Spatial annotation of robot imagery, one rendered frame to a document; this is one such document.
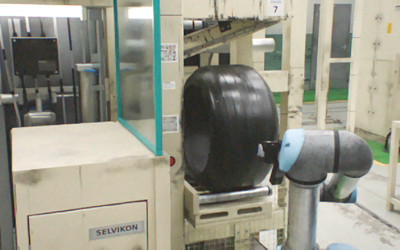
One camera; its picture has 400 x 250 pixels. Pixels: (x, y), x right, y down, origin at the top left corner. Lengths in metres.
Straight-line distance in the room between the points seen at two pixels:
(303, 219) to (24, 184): 0.76
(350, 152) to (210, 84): 0.84
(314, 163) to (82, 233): 0.63
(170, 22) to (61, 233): 0.99
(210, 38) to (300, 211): 1.27
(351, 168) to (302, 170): 0.12
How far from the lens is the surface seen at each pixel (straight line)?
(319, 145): 1.32
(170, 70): 2.01
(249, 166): 2.02
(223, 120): 1.93
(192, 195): 2.04
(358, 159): 1.35
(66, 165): 1.32
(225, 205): 2.14
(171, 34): 2.00
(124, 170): 1.34
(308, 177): 1.35
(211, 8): 2.34
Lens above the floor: 1.62
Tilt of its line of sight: 12 degrees down
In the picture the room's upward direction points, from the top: straight up
